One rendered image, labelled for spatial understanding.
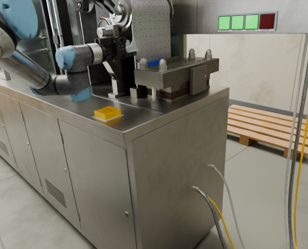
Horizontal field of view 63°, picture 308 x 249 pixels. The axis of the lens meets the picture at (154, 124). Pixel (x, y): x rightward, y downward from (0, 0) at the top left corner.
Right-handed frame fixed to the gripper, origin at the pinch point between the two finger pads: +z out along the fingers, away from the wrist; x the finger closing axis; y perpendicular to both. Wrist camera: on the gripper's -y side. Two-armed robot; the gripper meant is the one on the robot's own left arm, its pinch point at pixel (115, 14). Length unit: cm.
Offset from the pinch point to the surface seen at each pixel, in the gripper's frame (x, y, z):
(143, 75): -13.5, -17.6, 15.3
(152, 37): -4.3, 2.6, 19.1
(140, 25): -4.3, 2.3, 10.6
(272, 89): 21, 90, 247
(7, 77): 98, -36, 8
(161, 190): -30, -56, 34
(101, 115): -15.1, -39.8, 3.9
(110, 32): 3.8, -5.5, 4.3
